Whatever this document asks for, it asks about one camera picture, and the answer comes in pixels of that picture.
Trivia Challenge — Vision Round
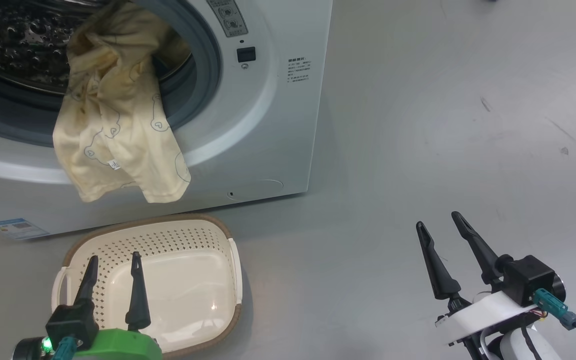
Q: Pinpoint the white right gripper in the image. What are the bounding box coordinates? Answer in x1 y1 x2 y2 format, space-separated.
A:
415 210 540 346

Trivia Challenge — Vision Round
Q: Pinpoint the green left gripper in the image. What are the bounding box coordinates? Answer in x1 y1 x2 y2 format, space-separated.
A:
68 251 163 360

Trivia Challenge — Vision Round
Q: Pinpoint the cream bear-print garment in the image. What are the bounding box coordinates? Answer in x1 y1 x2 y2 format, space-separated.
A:
52 0 193 205

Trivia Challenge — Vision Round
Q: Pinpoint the cream perforated laundry basket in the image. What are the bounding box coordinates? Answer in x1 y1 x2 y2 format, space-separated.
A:
51 213 244 359

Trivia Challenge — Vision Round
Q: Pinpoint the white front-load washing machine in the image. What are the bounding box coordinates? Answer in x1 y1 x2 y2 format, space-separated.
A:
0 0 334 239

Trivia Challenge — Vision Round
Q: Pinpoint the blue energy label sticker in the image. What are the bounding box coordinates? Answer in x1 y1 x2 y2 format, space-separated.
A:
0 217 50 241

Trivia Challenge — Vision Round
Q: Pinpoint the black cable teal connector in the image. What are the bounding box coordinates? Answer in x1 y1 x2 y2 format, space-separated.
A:
50 335 82 360
532 288 576 349

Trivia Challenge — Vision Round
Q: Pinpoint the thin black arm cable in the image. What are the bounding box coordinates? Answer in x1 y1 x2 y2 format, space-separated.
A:
519 326 541 360

